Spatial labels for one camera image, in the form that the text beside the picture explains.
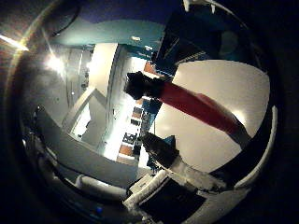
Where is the shelf unit with orange panels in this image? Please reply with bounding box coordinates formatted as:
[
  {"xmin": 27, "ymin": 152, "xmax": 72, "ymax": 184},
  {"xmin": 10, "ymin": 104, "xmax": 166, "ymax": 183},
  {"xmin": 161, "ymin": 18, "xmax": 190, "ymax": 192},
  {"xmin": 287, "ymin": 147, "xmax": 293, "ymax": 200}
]
[{"xmin": 118, "ymin": 62, "xmax": 164, "ymax": 163}]

